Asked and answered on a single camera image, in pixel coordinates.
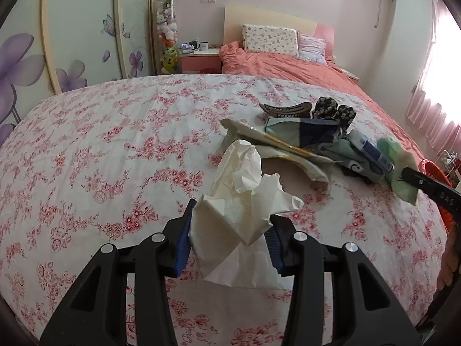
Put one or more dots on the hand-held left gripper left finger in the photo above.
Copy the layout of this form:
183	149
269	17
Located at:
182	247

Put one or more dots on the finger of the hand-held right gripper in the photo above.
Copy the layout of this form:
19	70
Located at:
435	191

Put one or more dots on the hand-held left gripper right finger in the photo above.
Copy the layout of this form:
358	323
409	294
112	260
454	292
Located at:
272	249

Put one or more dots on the white tissue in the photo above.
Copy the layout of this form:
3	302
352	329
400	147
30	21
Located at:
234	216

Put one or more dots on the green cloth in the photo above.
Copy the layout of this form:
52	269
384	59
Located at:
390	151

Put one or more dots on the blue cracker packet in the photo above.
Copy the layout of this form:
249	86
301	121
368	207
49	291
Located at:
306	131

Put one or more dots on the orange basket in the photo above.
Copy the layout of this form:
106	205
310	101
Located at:
432	169

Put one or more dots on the blue and white tube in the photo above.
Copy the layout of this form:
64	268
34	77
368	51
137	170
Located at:
367	147

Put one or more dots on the teal sock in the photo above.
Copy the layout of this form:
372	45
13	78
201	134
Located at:
345	155

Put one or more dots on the pink curtain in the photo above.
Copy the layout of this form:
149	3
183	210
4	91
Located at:
439	79

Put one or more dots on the floral bed sheet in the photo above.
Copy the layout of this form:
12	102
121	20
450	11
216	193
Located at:
108	151

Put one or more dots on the black floral hair bow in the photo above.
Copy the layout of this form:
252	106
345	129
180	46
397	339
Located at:
326	108

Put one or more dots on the brown hair claw clip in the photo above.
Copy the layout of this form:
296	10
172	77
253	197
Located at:
284	111

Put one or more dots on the book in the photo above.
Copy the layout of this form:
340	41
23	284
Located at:
347	72

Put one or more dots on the orange duvet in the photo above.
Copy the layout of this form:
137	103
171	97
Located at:
288	68

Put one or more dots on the pink nightstand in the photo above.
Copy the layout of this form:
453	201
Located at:
200	63

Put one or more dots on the pink striped pillow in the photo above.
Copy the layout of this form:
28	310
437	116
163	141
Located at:
313	48

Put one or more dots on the black mug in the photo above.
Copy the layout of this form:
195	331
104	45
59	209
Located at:
194	45

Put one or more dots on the floral print pillow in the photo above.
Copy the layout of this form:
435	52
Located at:
270	39

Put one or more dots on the clear tube of plush toys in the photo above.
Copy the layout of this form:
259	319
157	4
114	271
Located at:
167	32

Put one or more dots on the cream and pink headboard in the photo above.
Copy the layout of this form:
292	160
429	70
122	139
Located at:
234	21

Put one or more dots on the wardrobe with purple flowers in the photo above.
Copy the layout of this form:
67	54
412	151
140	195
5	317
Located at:
79	36

